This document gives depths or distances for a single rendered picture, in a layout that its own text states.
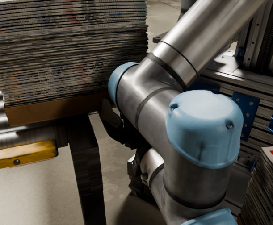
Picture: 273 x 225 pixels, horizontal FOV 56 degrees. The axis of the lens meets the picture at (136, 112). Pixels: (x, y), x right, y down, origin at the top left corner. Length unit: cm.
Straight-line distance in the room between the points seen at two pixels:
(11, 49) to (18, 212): 110
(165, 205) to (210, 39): 22
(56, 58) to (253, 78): 67
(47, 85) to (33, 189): 109
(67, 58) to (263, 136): 73
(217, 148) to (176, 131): 4
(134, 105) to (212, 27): 14
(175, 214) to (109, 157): 131
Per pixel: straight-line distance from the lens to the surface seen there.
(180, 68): 35
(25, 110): 53
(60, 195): 147
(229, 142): 25
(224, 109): 26
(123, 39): 49
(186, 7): 95
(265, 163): 46
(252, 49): 100
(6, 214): 149
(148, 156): 39
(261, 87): 91
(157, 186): 36
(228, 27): 38
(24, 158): 46
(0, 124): 60
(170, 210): 33
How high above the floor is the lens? 110
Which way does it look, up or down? 33 degrees down
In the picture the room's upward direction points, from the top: straight up
